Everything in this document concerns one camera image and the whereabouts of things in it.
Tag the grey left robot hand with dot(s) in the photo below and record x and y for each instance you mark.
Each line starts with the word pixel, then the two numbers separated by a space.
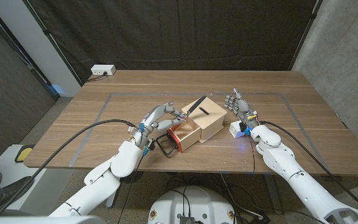
pixel 151 121

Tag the black backdrop curtain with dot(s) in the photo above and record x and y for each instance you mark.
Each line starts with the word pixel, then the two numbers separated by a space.
pixel 179 34

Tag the wooden drawer with red front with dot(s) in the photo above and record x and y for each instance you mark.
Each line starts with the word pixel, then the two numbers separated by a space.
pixel 188 137

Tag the black power brick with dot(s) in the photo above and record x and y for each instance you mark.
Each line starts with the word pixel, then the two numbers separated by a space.
pixel 259 218

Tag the white power strip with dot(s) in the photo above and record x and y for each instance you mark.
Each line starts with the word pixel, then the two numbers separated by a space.
pixel 102 69

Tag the black round floor disc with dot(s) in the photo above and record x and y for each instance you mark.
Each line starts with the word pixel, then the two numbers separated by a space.
pixel 134 177

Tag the grey table leg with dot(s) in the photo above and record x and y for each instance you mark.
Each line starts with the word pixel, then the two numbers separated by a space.
pixel 273 196
pixel 112 200

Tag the black backdrop stand pole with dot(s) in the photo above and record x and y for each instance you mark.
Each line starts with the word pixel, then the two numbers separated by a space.
pixel 53 42
pixel 305 34

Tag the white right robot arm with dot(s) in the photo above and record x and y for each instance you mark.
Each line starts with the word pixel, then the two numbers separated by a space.
pixel 303 186

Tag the yellow and black foot pedal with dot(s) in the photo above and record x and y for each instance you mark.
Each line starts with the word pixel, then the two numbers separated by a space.
pixel 25 153

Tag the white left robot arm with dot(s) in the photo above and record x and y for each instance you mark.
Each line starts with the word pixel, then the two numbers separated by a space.
pixel 101 183

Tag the black module on torso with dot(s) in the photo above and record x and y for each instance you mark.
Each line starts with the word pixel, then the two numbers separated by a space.
pixel 186 220

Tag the white floor platform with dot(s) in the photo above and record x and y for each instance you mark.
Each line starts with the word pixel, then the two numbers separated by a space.
pixel 48 186

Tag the wooden box with slot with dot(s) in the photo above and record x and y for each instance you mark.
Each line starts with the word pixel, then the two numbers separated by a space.
pixel 211 123

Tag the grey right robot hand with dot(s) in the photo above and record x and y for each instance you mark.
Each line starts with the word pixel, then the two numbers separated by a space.
pixel 244 112

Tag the small white cube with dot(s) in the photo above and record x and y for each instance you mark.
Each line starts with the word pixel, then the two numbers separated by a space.
pixel 235 130

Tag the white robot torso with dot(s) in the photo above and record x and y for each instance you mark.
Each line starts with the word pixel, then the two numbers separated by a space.
pixel 197 205

